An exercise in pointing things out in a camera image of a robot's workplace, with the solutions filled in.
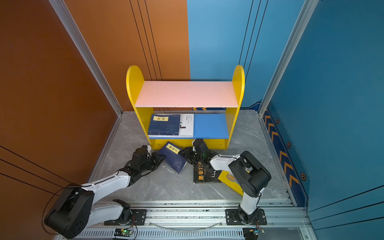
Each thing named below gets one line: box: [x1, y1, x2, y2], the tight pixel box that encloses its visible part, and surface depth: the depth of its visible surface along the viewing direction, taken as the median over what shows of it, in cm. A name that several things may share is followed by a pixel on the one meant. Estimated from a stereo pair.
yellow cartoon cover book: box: [217, 170, 244, 196], surface depth 85 cm
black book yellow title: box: [193, 161, 222, 183], surface depth 88 cm
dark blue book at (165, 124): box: [148, 113, 181, 136], surface depth 90 cm
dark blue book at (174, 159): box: [157, 141, 187, 174], surface depth 89 cm
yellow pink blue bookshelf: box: [126, 65, 246, 150], surface depth 84 cm
